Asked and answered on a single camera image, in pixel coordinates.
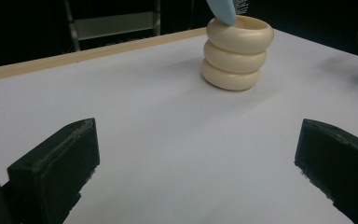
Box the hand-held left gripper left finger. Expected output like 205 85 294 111
7 118 101 224

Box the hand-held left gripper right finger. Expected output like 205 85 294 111
294 118 358 224

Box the cream ribbed cup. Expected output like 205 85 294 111
200 14 275 92

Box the light blue hairbrush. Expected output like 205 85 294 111
205 0 250 27

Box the white metal table frame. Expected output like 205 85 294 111
62 0 163 53

